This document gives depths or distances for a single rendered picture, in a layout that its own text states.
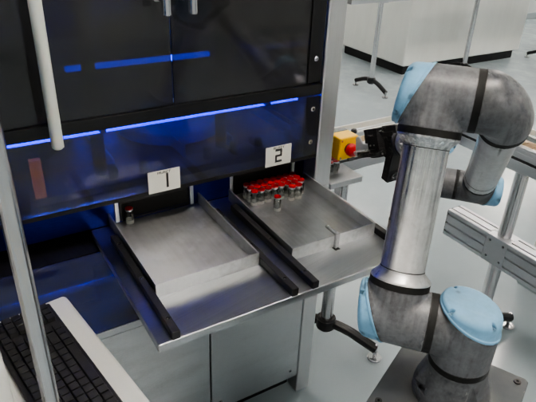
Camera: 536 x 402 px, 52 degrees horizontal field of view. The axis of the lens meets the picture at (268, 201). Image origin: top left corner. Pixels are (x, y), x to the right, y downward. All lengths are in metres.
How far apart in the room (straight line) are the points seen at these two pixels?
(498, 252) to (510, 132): 1.26
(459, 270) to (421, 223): 1.99
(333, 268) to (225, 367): 0.71
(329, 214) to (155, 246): 0.49
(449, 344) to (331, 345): 1.38
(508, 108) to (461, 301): 0.35
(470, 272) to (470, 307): 1.96
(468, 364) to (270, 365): 1.05
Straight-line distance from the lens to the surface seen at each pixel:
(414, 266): 1.07
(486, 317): 1.09
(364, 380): 2.32
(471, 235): 2.36
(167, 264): 1.35
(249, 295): 1.25
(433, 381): 1.17
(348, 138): 1.69
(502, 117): 1.04
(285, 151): 1.57
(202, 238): 1.44
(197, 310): 1.21
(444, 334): 1.08
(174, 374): 1.83
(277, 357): 2.04
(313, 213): 1.56
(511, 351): 2.65
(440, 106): 1.02
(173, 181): 1.43
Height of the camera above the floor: 1.67
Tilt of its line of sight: 29 degrees down
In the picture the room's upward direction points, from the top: 2 degrees clockwise
